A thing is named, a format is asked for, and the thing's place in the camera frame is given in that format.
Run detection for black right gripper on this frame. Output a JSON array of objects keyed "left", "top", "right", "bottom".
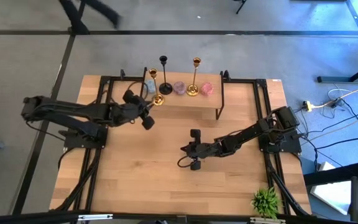
[{"left": 180, "top": 128, "right": 225, "bottom": 171}]

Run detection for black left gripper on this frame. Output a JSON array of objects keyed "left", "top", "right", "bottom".
[{"left": 110, "top": 90, "right": 155, "bottom": 131}]

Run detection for gold candlestick holder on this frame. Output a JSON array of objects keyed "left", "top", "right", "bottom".
[
  {"left": 149, "top": 68, "right": 165, "bottom": 106},
  {"left": 186, "top": 57, "right": 202, "bottom": 97}
]

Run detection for blue patterned candle tin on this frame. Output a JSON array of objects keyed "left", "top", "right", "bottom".
[{"left": 144, "top": 79, "right": 157, "bottom": 94}]

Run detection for black candlestick holder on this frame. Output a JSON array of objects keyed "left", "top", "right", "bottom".
[{"left": 158, "top": 55, "right": 173, "bottom": 96}]

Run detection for maroon patterned candle tin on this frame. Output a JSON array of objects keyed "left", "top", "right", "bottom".
[{"left": 173, "top": 81, "right": 186, "bottom": 95}]

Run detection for pink patterned candle tin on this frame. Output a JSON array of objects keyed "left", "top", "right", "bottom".
[{"left": 200, "top": 82, "right": 214, "bottom": 96}]

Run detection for wooden shelf with black legs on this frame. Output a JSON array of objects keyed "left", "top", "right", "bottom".
[{"left": 143, "top": 71, "right": 226, "bottom": 121}]

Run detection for green artificial plant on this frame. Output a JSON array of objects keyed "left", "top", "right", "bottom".
[{"left": 250, "top": 186, "right": 282, "bottom": 220}]

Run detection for person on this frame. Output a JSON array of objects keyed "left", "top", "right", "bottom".
[{"left": 57, "top": 0, "right": 122, "bottom": 35}]

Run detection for yellow power plug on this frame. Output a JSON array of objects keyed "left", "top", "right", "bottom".
[{"left": 302, "top": 100, "right": 316, "bottom": 113}]

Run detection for black tripod leg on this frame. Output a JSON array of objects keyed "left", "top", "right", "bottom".
[{"left": 235, "top": 0, "right": 247, "bottom": 15}]

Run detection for black beam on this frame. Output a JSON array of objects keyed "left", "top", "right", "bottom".
[{"left": 303, "top": 161, "right": 358, "bottom": 187}]

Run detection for white flat panel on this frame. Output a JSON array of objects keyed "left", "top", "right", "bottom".
[{"left": 309, "top": 180, "right": 352, "bottom": 215}]

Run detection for black desk leg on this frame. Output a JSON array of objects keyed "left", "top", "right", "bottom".
[{"left": 317, "top": 58, "right": 358, "bottom": 84}]

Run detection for black aluminium table frame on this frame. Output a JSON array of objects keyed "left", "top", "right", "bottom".
[{"left": 50, "top": 68, "right": 312, "bottom": 224}]

